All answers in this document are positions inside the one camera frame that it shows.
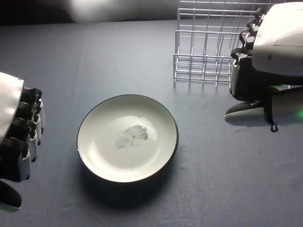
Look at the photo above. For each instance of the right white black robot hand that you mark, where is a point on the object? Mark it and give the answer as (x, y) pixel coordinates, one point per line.
(279, 47)

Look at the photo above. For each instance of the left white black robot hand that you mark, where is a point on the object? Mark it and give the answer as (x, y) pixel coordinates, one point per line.
(11, 106)

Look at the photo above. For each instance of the grey table cloth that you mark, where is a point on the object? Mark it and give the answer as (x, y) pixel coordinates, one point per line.
(59, 59)

